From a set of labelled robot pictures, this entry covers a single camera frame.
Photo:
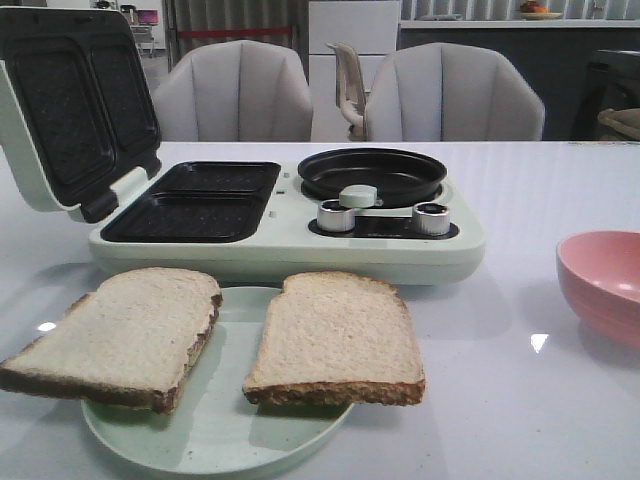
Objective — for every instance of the white bread slice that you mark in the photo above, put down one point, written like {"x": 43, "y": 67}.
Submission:
{"x": 130, "y": 343}
{"x": 336, "y": 337}

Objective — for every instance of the mint green sandwich maker lid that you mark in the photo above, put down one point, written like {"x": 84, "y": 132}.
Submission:
{"x": 76, "y": 112}

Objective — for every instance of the pink bowl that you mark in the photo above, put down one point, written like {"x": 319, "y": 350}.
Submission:
{"x": 598, "y": 273}

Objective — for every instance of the mint green breakfast maker base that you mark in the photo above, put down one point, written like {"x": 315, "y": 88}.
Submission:
{"x": 251, "y": 222}

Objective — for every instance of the left silver control knob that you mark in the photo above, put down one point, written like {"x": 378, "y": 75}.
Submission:
{"x": 333, "y": 217}

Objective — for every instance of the silver control knob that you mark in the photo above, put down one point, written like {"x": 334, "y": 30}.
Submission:
{"x": 333, "y": 217}
{"x": 430, "y": 218}

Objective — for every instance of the black round frying pan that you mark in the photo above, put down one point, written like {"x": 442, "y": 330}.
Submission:
{"x": 402, "y": 178}

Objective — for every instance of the right silver control knob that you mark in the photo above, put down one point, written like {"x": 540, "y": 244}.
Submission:
{"x": 430, "y": 218}

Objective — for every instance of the beige office chair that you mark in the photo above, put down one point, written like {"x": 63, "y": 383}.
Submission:
{"x": 350, "y": 92}

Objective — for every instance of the left grey upholstered chair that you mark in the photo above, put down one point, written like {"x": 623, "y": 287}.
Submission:
{"x": 238, "y": 91}

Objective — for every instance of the grey upholstered chair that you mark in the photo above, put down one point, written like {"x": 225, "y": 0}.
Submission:
{"x": 238, "y": 91}
{"x": 450, "y": 92}

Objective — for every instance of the right grey upholstered chair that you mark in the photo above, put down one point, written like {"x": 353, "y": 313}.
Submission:
{"x": 450, "y": 92}

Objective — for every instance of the mint green round plate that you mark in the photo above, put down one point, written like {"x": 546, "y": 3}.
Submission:
{"x": 215, "y": 430}

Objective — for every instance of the white cabinet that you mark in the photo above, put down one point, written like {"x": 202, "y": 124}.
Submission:
{"x": 371, "y": 28}

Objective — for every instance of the fruit plate on counter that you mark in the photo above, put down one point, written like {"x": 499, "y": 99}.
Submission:
{"x": 533, "y": 10}

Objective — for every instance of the dark washing machine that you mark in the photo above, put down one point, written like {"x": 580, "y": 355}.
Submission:
{"x": 611, "y": 81}

